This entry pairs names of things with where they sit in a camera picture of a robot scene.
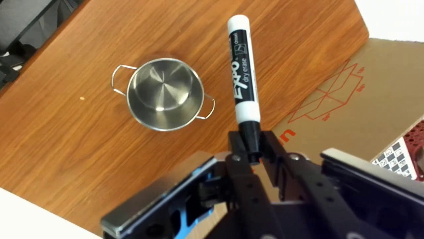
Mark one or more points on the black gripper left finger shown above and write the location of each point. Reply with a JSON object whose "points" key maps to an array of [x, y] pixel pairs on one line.
{"points": [[249, 201]]}

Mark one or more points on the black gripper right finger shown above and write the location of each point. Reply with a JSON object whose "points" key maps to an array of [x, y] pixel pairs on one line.
{"points": [[325, 212]]}

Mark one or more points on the black white Expo marker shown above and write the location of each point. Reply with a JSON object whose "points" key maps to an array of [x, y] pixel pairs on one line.
{"points": [[244, 86]]}

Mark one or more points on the small steel pot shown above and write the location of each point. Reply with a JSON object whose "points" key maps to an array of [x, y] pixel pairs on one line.
{"points": [[163, 95]]}

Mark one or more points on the checkerboard calibration sheet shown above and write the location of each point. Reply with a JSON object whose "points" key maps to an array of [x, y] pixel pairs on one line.
{"points": [[396, 160]]}

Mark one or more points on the large cardboard sheet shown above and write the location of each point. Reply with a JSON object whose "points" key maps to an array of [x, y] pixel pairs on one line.
{"points": [[371, 101]]}

